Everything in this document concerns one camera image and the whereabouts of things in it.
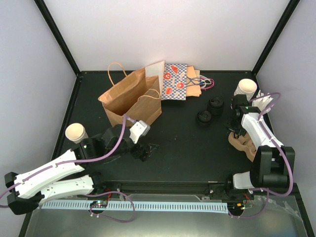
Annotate large brown paper bag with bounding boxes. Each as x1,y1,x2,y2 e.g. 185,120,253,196
98,68,162,126

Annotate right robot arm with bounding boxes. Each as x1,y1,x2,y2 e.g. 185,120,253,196
224,94,295,199

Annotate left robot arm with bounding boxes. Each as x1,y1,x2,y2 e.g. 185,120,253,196
4,132,154,215

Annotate far black lid stack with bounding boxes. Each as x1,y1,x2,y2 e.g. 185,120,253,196
207,97,224,116

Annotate black lid stack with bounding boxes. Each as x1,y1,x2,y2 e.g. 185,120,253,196
207,97,224,116
196,110,212,126

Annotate near black lid stack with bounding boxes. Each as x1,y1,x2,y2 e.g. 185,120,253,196
196,110,212,126

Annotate glass of white stirrers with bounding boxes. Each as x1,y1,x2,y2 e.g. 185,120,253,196
252,90,273,111

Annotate stack of paper cups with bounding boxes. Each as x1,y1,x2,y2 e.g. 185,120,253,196
234,79,257,101

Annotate flat brown paper bags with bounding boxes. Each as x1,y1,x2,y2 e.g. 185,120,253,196
186,66,201,97

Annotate blue checkered paper bag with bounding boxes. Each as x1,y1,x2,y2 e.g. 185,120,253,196
161,64,188,101

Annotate single paper cup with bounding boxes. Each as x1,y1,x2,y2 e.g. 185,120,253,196
65,123,88,144

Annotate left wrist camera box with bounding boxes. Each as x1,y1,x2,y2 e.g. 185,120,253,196
129,120,151,144

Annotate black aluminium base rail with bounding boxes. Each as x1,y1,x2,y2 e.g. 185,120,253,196
104,181,225,195

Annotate white slotted cable duct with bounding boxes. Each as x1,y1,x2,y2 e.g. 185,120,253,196
41,199,228,214

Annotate black right frame post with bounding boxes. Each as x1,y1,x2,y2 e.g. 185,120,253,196
252,0,300,76

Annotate black frame post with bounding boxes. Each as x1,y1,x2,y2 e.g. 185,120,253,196
34,0,80,76
252,0,300,76

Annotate black left frame post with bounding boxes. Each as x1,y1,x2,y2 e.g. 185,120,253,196
34,0,80,76

